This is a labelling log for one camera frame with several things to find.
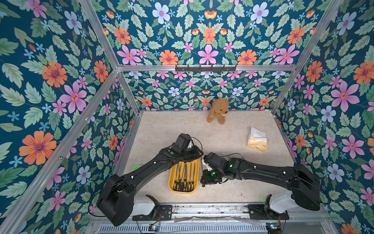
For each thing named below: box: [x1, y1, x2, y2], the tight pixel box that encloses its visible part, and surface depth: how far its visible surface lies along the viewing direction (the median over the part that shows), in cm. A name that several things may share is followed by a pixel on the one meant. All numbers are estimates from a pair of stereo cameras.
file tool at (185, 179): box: [183, 162, 187, 192], surface depth 86 cm
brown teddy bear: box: [206, 97, 230, 125], surface depth 103 cm
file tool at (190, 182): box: [187, 163, 193, 193], surface depth 83 cm
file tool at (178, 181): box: [176, 164, 183, 192], surface depth 84 cm
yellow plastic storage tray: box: [168, 158, 201, 195], surface depth 88 cm
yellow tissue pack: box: [246, 126, 268, 152], surface depth 100 cm
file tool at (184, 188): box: [183, 163, 187, 192], surface depth 84 cm
